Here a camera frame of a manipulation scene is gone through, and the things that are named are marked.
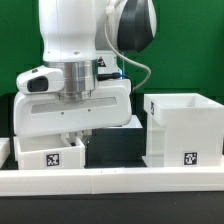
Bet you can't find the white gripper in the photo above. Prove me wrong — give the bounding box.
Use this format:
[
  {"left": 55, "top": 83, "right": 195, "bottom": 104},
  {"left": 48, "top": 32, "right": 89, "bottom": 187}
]
[{"left": 13, "top": 79, "right": 132, "bottom": 147}]

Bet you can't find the white front drawer box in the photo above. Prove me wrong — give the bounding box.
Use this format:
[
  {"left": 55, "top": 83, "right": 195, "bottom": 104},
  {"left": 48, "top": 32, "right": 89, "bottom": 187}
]
[{"left": 14, "top": 135, "right": 85, "bottom": 170}]

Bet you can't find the white drawer cabinet frame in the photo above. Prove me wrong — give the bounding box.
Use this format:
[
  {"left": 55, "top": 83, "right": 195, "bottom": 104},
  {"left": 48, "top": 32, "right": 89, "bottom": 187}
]
[{"left": 143, "top": 93, "right": 224, "bottom": 167}]

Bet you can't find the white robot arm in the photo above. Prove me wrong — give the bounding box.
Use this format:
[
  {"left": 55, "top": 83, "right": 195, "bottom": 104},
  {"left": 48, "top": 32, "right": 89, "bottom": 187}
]
[{"left": 13, "top": 0, "right": 157, "bottom": 140}]

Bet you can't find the printed marker sheet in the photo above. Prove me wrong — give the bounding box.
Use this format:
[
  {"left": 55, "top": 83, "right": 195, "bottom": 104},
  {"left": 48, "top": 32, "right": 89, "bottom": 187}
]
[{"left": 112, "top": 115, "right": 142, "bottom": 129}]

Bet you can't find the white front fence rail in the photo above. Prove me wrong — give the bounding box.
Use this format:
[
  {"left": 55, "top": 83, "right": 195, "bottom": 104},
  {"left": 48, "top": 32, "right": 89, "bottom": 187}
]
[{"left": 0, "top": 167, "right": 224, "bottom": 196}]

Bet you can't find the white fence rail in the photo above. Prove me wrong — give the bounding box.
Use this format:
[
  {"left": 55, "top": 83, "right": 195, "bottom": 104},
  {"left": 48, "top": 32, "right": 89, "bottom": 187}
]
[
  {"left": 0, "top": 138, "right": 10, "bottom": 168},
  {"left": 0, "top": 167, "right": 224, "bottom": 196}
]

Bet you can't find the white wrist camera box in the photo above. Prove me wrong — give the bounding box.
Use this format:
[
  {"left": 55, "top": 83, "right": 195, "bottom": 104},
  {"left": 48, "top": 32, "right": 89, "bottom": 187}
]
[{"left": 16, "top": 66, "right": 65, "bottom": 94}]

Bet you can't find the white left fence rail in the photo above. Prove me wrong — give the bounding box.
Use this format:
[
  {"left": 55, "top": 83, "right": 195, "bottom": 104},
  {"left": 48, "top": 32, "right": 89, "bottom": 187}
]
[{"left": 0, "top": 138, "right": 10, "bottom": 168}]

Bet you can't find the white hanging cable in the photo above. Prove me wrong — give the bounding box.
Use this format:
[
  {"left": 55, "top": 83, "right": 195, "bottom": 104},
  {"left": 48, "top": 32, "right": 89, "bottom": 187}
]
[{"left": 103, "top": 0, "right": 152, "bottom": 93}]

